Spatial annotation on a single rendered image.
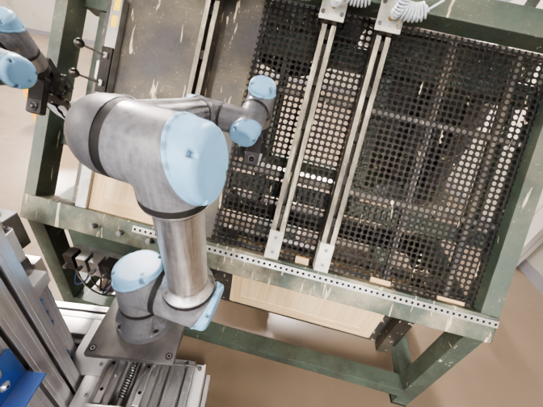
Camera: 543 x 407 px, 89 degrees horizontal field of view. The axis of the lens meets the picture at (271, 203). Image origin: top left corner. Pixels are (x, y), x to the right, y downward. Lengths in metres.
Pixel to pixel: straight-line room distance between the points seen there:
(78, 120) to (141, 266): 0.40
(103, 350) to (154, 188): 0.59
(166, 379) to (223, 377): 1.03
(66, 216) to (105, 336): 0.81
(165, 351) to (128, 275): 0.25
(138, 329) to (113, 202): 0.79
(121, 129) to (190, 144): 0.09
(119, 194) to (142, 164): 1.11
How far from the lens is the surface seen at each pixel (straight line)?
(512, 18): 1.55
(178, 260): 0.53
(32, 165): 1.70
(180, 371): 0.93
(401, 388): 2.04
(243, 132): 0.72
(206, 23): 1.41
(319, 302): 1.75
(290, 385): 1.99
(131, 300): 0.75
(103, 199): 1.53
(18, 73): 0.91
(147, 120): 0.39
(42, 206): 1.68
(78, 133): 0.43
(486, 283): 1.55
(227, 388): 1.93
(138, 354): 0.88
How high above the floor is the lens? 1.82
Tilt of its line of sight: 35 degrees down
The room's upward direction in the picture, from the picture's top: 12 degrees clockwise
